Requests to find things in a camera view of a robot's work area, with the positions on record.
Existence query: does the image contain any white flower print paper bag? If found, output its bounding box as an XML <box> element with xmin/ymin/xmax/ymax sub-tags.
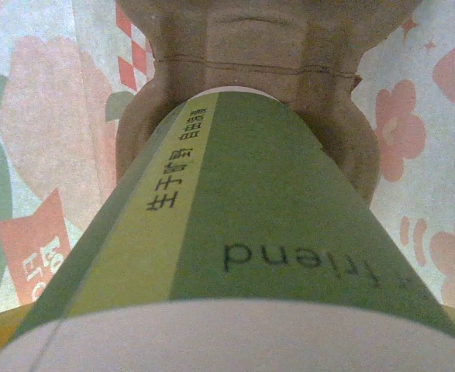
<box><xmin>0</xmin><ymin>0</ymin><xmax>455</xmax><ymax>350</ymax></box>

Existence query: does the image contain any green paper coffee cup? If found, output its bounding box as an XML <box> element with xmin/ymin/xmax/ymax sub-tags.
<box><xmin>0</xmin><ymin>87</ymin><xmax>455</xmax><ymax>372</ymax></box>

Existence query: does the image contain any brown cardboard cup carrier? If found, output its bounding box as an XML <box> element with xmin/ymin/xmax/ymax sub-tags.
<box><xmin>114</xmin><ymin>0</ymin><xmax>418</xmax><ymax>205</ymax></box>

